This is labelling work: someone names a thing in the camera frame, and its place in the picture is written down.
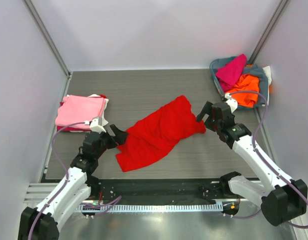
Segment white t shirt in basket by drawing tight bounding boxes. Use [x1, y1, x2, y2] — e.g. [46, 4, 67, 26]
[262, 65, 272, 86]

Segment red t shirt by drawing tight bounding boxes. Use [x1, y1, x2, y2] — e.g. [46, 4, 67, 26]
[116, 95, 206, 172]

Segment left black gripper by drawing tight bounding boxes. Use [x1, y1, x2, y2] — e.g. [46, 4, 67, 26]
[95, 124, 128, 159]

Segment folded crimson t shirt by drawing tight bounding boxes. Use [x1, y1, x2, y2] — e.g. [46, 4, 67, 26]
[57, 94, 107, 133]

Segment magenta t shirt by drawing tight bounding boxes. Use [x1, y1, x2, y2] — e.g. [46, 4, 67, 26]
[215, 54, 247, 92]

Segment aluminium front rail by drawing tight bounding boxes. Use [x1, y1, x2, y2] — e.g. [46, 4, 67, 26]
[25, 181, 299, 205]

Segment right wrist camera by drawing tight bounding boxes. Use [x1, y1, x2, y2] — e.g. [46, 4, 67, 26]
[225, 95, 238, 114]

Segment white slotted cable duct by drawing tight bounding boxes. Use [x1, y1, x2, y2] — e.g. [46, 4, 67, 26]
[75, 202, 223, 214]

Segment right aluminium frame post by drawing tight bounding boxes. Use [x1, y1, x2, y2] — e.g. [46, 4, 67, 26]
[249, 0, 290, 63]

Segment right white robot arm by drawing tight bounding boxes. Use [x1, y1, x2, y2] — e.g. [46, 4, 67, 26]
[196, 99, 308, 226]

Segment orange t shirt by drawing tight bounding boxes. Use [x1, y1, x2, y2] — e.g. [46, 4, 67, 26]
[227, 73, 259, 108]

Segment blue laundry basket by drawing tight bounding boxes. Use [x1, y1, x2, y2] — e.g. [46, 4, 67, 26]
[209, 56, 265, 110]

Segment folded pink t shirt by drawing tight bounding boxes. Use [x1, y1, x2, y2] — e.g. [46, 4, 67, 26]
[55, 94, 106, 130]

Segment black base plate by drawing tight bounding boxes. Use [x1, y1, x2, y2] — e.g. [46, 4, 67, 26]
[88, 178, 242, 205]

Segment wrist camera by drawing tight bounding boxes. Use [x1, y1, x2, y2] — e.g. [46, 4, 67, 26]
[225, 95, 238, 114]
[89, 116, 108, 133]

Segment left aluminium frame post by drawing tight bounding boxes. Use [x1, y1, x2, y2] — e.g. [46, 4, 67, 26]
[22, 0, 72, 77]

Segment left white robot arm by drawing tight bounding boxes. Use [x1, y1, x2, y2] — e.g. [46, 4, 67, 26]
[18, 124, 128, 240]

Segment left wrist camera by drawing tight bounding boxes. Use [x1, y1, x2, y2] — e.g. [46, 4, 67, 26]
[89, 116, 108, 133]

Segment aluminium frame post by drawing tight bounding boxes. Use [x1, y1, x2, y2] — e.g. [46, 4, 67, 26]
[22, 0, 72, 77]
[249, 0, 290, 63]

